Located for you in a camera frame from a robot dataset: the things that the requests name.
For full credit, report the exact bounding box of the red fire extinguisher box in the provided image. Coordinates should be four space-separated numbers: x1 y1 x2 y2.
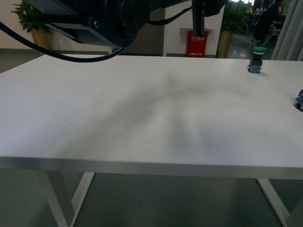
179 28 214 58

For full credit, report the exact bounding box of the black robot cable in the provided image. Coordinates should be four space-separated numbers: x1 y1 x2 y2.
0 21 126 63

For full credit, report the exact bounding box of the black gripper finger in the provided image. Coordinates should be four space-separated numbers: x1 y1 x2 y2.
192 0 205 36

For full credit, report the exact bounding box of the potted plant gold pot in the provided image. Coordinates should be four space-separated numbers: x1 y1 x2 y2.
215 1 249 59
11 0 54 57

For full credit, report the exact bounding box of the white table leg right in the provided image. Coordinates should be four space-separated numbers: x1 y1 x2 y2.
256 178 290 227

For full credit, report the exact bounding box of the grey door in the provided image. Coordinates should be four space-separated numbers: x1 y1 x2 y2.
121 24 164 56

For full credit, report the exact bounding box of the white table leg left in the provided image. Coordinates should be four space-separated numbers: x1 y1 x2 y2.
41 171 95 227

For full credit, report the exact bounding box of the right potted plant gold pot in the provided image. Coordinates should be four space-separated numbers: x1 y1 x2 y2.
215 1 249 59

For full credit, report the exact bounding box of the left potted plant gold pot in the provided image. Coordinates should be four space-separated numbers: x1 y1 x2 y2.
11 0 54 57

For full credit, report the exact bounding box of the green push button switch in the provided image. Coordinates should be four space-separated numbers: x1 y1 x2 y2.
248 46 267 73

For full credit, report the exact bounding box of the red push button switch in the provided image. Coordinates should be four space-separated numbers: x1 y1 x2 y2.
294 89 303 112

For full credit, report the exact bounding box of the seated person in black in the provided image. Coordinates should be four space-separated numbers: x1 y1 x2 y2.
252 0 287 46

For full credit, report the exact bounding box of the white table leg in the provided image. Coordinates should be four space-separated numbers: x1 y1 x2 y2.
256 178 290 227
41 171 95 227

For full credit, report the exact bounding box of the grey curtain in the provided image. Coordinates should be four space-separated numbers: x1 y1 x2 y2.
271 0 303 61

